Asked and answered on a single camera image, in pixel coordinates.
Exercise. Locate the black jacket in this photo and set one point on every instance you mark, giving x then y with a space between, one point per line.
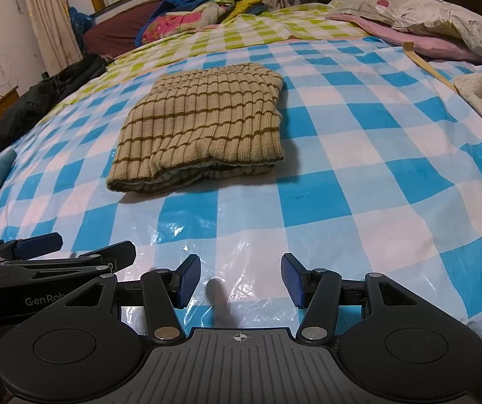
43 96

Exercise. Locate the maroon sofa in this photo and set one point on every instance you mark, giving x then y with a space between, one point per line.
114 29

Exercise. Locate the blue checked plastic sheet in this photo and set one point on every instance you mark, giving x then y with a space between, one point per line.
350 176

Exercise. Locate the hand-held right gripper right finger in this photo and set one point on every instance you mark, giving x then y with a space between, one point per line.
293 280

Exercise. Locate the beige striped ribbed sweater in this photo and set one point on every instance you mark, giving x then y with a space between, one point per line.
198 126

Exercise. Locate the blue net bag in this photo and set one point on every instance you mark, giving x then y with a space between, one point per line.
79 21

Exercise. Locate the pink floral quilt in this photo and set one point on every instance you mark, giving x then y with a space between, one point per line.
169 23

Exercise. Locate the pink cloth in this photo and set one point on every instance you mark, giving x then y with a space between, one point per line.
434 46

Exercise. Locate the white pillow with pink dots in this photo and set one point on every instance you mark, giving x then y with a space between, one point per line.
434 12

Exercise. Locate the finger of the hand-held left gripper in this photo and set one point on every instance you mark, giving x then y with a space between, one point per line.
110 254
37 244

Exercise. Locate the yellow pillow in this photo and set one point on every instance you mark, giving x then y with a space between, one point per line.
247 6

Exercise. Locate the green checked sheet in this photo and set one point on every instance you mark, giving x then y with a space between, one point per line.
245 29

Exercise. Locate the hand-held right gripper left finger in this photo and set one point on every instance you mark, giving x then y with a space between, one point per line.
188 278

